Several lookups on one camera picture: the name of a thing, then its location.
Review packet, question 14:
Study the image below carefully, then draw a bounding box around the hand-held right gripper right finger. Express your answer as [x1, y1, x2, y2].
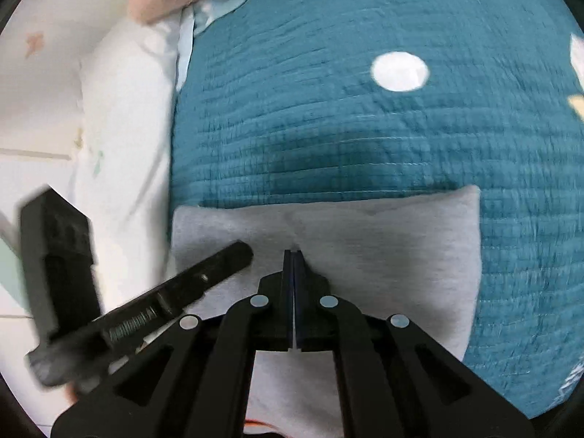
[293, 249, 534, 438]

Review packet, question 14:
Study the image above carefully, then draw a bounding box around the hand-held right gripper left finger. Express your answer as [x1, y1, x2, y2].
[50, 249, 293, 438]

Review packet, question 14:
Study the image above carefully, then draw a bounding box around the white pillow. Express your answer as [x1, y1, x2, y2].
[73, 9, 192, 311]

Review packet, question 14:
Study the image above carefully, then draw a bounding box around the grey navy zip jacket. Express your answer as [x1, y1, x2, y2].
[170, 185, 482, 438]

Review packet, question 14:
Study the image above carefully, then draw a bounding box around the light blue striped sheet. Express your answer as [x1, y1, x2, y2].
[176, 0, 251, 92]

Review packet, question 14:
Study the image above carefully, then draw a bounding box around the teal quilted bed cover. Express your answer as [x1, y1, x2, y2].
[173, 0, 584, 420]

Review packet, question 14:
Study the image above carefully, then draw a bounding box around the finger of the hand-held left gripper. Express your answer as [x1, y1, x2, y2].
[97, 240, 255, 344]

